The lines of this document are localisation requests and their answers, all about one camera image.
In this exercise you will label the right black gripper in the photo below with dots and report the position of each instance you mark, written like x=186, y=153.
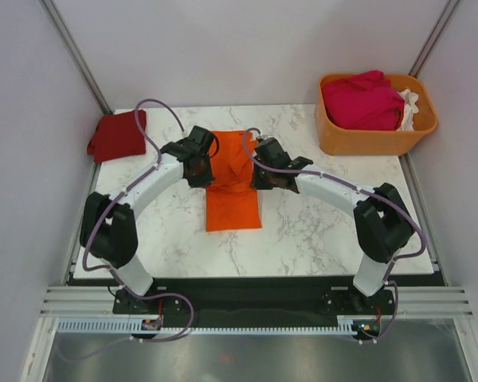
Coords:
x=258, y=184

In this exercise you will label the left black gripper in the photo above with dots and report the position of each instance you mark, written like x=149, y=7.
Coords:
x=206, y=180

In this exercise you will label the orange t shirt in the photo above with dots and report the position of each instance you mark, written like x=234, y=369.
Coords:
x=231, y=202

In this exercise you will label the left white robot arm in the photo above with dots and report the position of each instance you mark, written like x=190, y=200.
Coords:
x=108, y=232

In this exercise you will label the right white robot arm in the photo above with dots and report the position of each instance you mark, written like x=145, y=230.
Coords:
x=383, y=224

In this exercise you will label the orange plastic basket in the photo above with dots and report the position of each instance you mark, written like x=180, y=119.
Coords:
x=334, y=140

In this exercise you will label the folded dark red shirt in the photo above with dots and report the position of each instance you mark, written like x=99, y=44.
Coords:
x=118, y=136

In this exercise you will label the magenta shirt in basket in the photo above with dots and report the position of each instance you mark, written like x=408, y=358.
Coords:
x=364, y=102

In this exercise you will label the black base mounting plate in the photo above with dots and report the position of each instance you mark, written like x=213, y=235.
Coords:
x=256, y=301

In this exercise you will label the white cloth in basket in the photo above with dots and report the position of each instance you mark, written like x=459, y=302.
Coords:
x=410, y=109

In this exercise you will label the right aluminium corner post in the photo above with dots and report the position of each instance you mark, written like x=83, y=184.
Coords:
x=438, y=30

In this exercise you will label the aluminium corner post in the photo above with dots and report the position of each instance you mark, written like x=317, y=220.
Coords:
x=64, y=33
x=438, y=30

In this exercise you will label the left aluminium corner post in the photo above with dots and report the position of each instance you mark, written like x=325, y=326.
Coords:
x=64, y=33

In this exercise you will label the white slotted cable duct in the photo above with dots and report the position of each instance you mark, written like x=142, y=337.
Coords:
x=137, y=326

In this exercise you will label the aluminium front rail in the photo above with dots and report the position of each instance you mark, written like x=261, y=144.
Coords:
x=415, y=302

